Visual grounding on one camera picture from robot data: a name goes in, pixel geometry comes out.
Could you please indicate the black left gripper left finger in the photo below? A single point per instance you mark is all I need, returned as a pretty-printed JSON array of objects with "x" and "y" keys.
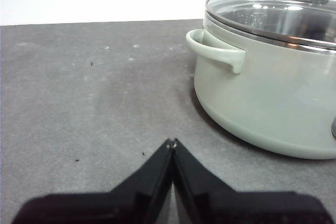
[{"x": 105, "y": 208}]

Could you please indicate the glass pot lid with knob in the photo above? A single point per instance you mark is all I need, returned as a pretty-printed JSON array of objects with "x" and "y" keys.
[{"x": 262, "y": 11}]

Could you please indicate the pale green electric pot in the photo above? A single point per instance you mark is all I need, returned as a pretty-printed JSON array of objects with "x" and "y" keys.
[{"x": 262, "y": 90}]

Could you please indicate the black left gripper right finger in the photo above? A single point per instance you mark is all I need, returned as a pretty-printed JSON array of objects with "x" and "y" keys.
[{"x": 236, "y": 208}]

